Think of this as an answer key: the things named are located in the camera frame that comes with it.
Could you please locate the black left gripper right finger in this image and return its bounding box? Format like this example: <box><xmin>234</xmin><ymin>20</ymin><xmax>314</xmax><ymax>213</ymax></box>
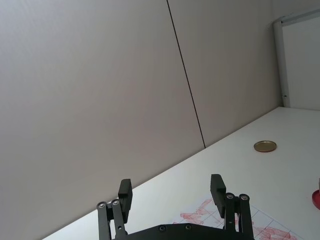
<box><xmin>210</xmin><ymin>174</ymin><xmax>255</xmax><ymax>240</ymax></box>

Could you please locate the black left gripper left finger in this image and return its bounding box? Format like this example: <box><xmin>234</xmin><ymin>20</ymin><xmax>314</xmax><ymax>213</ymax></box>
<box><xmin>96</xmin><ymin>178</ymin><xmax>134</xmax><ymax>240</ymax></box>

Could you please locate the white board with grey frame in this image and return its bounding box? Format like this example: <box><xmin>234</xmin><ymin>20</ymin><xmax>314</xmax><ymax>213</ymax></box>
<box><xmin>272</xmin><ymin>8</ymin><xmax>320</xmax><ymax>111</ymax></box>

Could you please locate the white sheet with red print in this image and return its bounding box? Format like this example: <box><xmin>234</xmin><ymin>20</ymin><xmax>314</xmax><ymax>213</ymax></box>
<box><xmin>171</xmin><ymin>198</ymin><xmax>299</xmax><ymax>240</ymax></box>

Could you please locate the red round object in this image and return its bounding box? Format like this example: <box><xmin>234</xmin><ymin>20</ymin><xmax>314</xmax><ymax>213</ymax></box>
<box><xmin>311</xmin><ymin>189</ymin><xmax>320</xmax><ymax>210</ymax></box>

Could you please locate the round gold metal lid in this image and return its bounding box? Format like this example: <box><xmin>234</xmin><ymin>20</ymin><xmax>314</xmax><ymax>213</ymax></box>
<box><xmin>253</xmin><ymin>140</ymin><xmax>278</xmax><ymax>153</ymax></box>

